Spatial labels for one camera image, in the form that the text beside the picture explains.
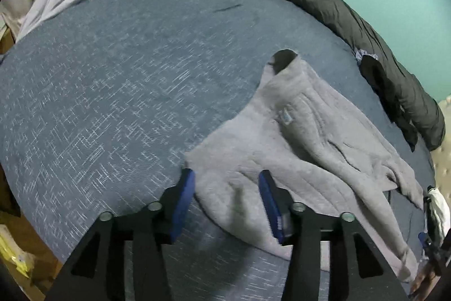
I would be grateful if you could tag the person right hand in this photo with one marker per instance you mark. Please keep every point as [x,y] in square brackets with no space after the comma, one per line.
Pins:
[424,283]

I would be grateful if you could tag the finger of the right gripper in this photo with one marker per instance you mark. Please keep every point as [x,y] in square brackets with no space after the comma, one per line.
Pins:
[424,238]

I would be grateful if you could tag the black garment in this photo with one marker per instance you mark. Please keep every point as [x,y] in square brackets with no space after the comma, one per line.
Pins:
[375,75]

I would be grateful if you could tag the wooden furniture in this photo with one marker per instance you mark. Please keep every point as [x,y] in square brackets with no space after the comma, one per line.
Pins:
[46,265]

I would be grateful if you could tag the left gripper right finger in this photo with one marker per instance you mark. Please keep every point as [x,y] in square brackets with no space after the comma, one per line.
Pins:
[358,270]

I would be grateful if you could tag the white folded garment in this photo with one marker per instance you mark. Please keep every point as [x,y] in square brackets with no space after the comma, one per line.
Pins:
[440,213]

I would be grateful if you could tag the cream tufted headboard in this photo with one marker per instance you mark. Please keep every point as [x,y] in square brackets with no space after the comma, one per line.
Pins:
[442,155]

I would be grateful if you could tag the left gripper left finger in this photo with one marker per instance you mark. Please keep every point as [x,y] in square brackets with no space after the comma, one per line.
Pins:
[96,268]

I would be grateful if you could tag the grey quilted sweatshirt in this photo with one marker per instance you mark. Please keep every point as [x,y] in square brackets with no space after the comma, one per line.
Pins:
[318,146]

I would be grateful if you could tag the dark grey rolled duvet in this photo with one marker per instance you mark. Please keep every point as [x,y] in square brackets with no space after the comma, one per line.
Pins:
[347,24]

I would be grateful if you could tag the blue patterned bed sheet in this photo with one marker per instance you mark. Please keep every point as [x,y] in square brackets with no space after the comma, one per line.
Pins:
[100,103]

